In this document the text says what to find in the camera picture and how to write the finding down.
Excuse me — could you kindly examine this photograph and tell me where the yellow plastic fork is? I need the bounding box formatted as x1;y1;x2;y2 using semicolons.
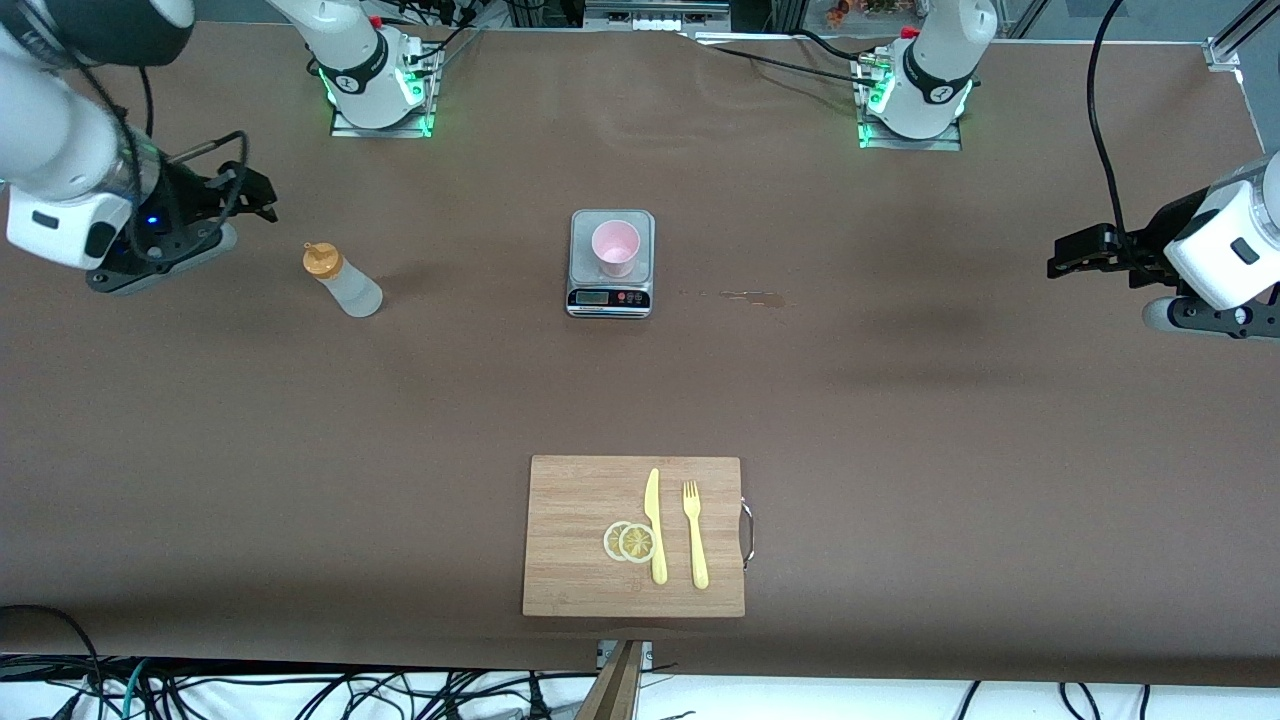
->
682;481;710;590

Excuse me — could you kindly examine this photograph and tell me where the yellow plastic knife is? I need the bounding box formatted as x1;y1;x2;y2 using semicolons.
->
644;468;669;586

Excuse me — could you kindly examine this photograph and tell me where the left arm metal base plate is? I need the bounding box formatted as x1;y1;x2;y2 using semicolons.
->
856;50;963;152

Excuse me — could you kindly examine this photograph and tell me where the aluminium frame corner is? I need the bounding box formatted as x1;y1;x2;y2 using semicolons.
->
1204;0;1280;71

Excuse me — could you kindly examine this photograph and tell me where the teal cable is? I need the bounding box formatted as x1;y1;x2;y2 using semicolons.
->
118;658;151;720

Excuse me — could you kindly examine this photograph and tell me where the sauce bottle with orange cap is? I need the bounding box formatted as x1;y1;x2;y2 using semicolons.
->
303;242;384;319

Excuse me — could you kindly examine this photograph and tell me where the wooden cutting board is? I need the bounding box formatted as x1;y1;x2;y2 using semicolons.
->
522;455;747;619

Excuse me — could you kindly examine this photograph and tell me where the white power strip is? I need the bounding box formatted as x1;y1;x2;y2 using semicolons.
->
585;0;731;33

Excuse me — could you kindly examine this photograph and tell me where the silver digital kitchen scale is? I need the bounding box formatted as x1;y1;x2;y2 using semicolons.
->
566;209;656;320

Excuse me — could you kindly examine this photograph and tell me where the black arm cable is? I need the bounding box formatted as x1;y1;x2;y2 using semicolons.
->
1088;0;1137;241
75;68;251;261

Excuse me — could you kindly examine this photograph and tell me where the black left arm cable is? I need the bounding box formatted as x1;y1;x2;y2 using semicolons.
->
1088;0;1137;241

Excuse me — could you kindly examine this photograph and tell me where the thick black looped cable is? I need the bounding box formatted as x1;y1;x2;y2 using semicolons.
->
0;604;101;720

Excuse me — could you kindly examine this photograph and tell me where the pink plastic cup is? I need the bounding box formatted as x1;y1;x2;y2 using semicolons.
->
591;219;642;280

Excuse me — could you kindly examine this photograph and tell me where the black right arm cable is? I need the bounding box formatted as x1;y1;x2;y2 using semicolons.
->
75;68;251;261

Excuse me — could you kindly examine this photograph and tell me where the black cable across table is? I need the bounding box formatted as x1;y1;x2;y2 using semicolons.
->
690;28;881;89

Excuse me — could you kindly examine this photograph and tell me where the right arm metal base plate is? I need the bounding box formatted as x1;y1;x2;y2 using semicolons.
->
330;40;435;139

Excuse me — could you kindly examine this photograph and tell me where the wooden post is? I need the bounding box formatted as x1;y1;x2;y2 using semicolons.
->
575;640;641;720

